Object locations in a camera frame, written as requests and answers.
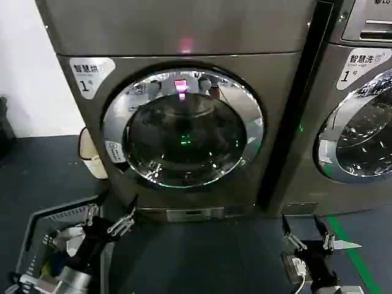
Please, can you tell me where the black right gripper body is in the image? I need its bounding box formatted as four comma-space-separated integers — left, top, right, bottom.
293, 241, 339, 284

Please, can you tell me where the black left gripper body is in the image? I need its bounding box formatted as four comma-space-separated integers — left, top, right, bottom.
72, 215, 119, 273

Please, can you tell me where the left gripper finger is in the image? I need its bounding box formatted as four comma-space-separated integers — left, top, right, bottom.
80, 192, 107, 228
107, 195, 139, 239

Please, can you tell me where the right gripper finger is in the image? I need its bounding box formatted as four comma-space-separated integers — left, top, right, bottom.
313, 214, 336, 251
281, 214, 307, 251

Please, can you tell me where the white pointed floor marker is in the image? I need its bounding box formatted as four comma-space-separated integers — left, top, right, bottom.
332, 239, 363, 251

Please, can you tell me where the white cloth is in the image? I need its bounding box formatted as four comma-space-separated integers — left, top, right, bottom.
56, 226, 86, 257

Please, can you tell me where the green floor tape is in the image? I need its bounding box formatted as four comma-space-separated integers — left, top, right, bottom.
325, 214, 392, 294

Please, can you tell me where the blue and yellow cloth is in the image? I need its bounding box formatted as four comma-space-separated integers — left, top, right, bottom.
39, 253, 64, 277

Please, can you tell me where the dark grey laundry basket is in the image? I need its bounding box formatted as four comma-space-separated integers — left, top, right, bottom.
14, 202, 115, 294

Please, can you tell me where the cream plastic bin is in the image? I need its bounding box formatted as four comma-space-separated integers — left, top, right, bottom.
79, 126, 109, 180

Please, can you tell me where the small white door label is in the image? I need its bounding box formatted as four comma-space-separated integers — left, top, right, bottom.
104, 140, 125, 164

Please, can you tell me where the dryer bottom service panel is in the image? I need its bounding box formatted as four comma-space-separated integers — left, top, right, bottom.
137, 206, 226, 223

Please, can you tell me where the grey front-load washer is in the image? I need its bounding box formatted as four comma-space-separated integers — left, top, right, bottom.
283, 0, 392, 216

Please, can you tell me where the round glass washer door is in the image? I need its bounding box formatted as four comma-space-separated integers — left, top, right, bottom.
312, 68, 392, 185

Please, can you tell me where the round glass dryer door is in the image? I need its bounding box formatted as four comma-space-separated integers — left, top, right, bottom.
102, 66, 265, 189

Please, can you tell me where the black glossy pillar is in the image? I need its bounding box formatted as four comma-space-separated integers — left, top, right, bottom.
256, 0, 345, 219

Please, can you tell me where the white numbered dryer sticker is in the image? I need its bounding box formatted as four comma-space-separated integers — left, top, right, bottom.
69, 57, 116, 100

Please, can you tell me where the white numbered washer sticker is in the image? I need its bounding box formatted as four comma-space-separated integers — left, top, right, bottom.
339, 48, 392, 91

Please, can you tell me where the grey steel front-load dryer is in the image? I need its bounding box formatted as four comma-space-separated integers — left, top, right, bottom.
35, 0, 319, 224

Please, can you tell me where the washer detergent drawer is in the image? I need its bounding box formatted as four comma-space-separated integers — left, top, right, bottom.
341, 15, 392, 42

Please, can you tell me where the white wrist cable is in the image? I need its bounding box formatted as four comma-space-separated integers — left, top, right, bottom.
292, 258, 307, 294

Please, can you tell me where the black object by wall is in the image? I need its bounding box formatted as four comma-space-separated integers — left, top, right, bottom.
0, 96, 17, 160

